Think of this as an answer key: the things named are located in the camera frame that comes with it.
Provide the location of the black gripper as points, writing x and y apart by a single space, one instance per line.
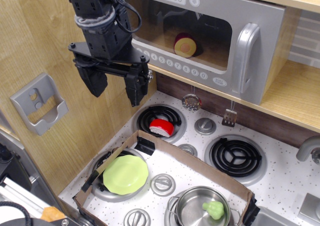
108 50

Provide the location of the grey toy microwave door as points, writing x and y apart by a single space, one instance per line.
236 41

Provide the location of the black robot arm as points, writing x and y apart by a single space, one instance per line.
102 5

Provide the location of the back left black burner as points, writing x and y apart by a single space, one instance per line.
144 117

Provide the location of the red toy cheese wedge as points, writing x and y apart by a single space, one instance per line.
162 127

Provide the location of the hanging metal strainer spoon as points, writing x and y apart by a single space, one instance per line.
191 101

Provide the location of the red yellow toy fruit slice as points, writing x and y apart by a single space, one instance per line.
184 45

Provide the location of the light green plastic plate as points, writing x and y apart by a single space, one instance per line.
125 175

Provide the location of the grey knob middle centre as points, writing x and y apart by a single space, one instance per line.
189 149

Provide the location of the grey knob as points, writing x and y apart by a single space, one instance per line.
137 217
163 185
189 149
205 126

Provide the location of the grey knob back centre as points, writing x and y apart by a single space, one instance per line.
205 126

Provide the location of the grey knob front centre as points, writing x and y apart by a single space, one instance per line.
163 185

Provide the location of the hanging metal spatula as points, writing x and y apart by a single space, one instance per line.
230 116

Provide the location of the grey knob front bottom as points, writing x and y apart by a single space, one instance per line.
137 217

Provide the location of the brown cardboard barrier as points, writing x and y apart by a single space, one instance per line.
161 157

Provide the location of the stainless steel pot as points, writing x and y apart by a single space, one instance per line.
201 205

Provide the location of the back right black burner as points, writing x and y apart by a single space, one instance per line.
237 156

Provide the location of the green toy broccoli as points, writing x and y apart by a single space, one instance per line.
214 208

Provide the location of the grey toy faucet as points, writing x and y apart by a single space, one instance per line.
311 146

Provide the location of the grey toy sink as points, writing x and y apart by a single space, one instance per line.
307 213

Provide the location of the grey wall phone holder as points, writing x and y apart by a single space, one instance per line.
33 96

